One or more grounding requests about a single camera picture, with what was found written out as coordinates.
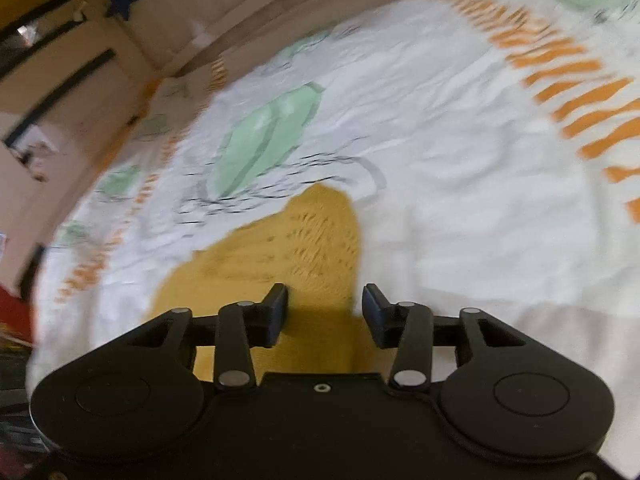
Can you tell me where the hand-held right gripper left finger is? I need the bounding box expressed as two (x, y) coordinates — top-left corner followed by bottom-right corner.
(118, 283), (290, 392)

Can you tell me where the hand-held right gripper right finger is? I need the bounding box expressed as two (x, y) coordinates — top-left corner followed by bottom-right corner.
(362, 283), (529, 392)

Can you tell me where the mustard yellow knitted garment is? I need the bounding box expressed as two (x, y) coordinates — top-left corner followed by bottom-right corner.
(145, 183), (397, 382)

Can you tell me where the white printed duvet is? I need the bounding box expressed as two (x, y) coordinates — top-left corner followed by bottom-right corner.
(25, 0), (640, 480)

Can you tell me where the red object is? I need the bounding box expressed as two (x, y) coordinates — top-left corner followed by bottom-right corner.
(0, 284), (37, 348)

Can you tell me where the beige slotted cabinet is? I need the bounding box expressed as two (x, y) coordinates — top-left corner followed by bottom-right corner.
(0, 0), (166, 301)

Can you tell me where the beige wooden bed frame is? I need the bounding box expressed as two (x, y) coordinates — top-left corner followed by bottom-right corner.
(150, 0), (416, 81)

